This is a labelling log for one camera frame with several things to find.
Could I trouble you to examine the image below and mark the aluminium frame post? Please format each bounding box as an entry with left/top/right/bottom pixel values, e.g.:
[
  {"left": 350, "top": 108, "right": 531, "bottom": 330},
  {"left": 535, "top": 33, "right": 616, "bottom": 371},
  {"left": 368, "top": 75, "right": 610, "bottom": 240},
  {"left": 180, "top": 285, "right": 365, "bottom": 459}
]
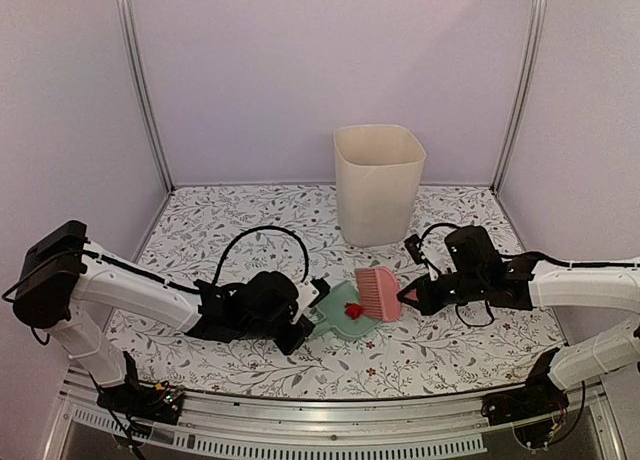
[
  {"left": 116, "top": 0, "right": 175, "bottom": 194},
  {"left": 491, "top": 0, "right": 548, "bottom": 196}
]

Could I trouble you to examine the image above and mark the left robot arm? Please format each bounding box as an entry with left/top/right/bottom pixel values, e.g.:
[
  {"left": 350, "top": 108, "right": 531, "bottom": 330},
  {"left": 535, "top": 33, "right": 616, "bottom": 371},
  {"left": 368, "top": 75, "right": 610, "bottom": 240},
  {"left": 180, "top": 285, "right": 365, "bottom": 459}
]
[{"left": 2, "top": 220, "right": 330, "bottom": 425}]

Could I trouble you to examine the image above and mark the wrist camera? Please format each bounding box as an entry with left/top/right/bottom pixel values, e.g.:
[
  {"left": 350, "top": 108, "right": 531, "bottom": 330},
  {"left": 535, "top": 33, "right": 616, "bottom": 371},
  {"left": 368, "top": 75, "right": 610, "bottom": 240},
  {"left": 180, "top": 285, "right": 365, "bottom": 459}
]
[
  {"left": 404, "top": 234, "right": 440, "bottom": 280},
  {"left": 291, "top": 280, "right": 317, "bottom": 324}
]

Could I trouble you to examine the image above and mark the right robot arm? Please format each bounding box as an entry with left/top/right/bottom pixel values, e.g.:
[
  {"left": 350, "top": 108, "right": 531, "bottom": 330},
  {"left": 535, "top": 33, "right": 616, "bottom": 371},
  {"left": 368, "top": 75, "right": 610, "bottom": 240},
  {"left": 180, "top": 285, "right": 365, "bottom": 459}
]
[{"left": 397, "top": 225, "right": 639, "bottom": 425}]

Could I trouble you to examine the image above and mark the pink hand brush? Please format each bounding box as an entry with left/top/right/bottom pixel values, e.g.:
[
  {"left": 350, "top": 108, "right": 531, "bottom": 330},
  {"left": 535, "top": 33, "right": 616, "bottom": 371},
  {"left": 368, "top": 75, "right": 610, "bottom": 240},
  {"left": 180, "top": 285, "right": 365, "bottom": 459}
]
[{"left": 355, "top": 267, "right": 402, "bottom": 322}]

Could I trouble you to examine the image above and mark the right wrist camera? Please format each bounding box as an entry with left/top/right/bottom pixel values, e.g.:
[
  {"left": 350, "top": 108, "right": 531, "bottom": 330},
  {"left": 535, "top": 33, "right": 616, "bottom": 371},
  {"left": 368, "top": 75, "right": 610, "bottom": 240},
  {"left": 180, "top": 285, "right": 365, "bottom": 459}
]
[{"left": 404, "top": 234, "right": 440, "bottom": 280}]

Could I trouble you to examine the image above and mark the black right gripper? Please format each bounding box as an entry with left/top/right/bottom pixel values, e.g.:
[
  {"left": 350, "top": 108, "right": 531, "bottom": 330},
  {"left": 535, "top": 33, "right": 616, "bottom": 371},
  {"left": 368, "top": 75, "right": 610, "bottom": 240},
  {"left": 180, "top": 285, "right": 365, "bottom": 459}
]
[{"left": 398, "top": 271, "right": 486, "bottom": 316}]

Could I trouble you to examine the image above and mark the red paper scrap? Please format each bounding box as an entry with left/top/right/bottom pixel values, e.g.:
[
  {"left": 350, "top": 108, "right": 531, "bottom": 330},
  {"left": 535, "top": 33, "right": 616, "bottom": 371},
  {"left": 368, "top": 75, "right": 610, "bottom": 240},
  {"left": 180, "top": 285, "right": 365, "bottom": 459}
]
[{"left": 345, "top": 303, "right": 364, "bottom": 320}]

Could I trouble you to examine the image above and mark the right aluminium frame post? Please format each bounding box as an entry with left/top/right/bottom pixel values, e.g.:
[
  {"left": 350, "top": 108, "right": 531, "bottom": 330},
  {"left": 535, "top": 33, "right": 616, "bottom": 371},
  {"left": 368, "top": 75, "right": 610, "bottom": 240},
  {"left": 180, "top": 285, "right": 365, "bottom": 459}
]
[{"left": 491, "top": 0, "right": 548, "bottom": 196}]

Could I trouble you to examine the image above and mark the cream plastic waste bin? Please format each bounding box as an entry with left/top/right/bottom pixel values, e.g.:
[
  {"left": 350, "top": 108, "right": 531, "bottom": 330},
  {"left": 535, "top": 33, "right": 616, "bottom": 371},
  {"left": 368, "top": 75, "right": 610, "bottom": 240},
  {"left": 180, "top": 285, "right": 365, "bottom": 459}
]
[{"left": 333, "top": 124, "right": 426, "bottom": 247}]

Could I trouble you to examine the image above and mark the green plastic dustpan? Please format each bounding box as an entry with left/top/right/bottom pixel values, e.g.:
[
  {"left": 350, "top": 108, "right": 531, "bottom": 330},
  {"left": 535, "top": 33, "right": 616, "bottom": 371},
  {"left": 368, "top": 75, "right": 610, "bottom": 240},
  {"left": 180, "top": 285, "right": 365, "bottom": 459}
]
[{"left": 308, "top": 281, "right": 381, "bottom": 341}]

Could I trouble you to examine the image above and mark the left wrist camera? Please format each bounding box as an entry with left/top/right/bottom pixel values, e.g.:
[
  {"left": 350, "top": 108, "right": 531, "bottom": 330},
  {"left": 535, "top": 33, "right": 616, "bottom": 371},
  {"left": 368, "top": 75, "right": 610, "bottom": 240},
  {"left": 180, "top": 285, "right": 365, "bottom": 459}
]
[{"left": 291, "top": 280, "right": 317, "bottom": 324}]

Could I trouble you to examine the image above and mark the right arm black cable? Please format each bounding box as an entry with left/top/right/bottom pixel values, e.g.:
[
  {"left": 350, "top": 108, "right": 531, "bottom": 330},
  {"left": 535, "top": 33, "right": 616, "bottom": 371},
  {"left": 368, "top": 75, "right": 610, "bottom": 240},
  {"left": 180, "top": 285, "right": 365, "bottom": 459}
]
[{"left": 417, "top": 222, "right": 640, "bottom": 329}]

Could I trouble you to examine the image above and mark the left aluminium frame post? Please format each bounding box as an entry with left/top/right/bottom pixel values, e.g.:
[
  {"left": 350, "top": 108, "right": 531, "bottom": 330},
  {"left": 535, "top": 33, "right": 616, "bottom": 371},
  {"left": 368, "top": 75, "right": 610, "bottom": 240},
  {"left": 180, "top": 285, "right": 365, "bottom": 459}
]
[{"left": 116, "top": 0, "right": 175, "bottom": 194}]

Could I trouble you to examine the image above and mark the aluminium table rail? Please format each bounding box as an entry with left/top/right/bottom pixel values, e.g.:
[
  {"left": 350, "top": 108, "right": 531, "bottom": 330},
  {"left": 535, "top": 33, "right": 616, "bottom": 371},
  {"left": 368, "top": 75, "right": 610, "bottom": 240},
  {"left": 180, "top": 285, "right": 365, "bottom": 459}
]
[{"left": 43, "top": 367, "right": 632, "bottom": 459}]

